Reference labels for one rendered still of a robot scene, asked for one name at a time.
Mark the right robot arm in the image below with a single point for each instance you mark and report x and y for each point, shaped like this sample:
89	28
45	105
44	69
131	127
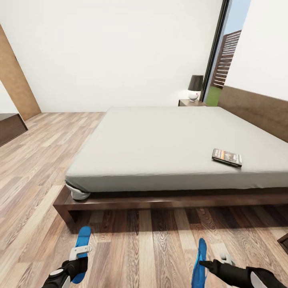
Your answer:
232	275

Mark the table lamp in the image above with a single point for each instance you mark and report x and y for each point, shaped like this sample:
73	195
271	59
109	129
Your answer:
195	85

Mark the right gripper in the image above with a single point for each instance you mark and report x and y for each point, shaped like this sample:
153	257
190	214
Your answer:
225	272

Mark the bed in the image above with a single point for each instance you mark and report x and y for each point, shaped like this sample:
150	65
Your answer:
160	158

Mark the hardback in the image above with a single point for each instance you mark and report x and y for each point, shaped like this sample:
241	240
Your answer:
227	157

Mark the bench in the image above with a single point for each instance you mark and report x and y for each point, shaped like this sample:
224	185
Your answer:
11	126

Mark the sandal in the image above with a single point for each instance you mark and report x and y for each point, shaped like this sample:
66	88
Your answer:
83	239
198	273

